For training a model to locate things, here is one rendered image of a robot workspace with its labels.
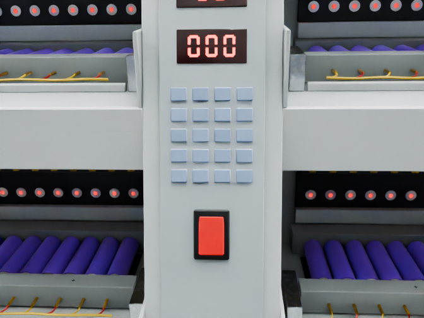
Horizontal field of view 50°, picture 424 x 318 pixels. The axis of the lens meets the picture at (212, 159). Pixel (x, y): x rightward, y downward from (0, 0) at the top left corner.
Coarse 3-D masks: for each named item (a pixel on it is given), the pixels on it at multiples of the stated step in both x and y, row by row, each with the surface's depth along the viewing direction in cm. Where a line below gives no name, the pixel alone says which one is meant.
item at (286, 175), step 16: (288, 0) 49; (288, 16) 49; (288, 176) 50; (288, 192) 50; (288, 208) 51; (288, 224) 51; (336, 224) 50; (352, 224) 50; (368, 224) 50; (384, 224) 50; (400, 224) 50; (288, 240) 51
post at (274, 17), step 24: (144, 0) 30; (144, 24) 30; (144, 48) 30; (144, 72) 30; (144, 96) 31; (144, 120) 31; (144, 144) 31; (264, 144) 30; (144, 168) 31; (264, 168) 30; (144, 192) 31; (264, 192) 31; (144, 216) 31; (264, 216) 31; (144, 240) 31; (264, 240) 31; (144, 264) 31; (264, 264) 31; (144, 288) 32; (264, 288) 31; (144, 312) 32; (264, 312) 31
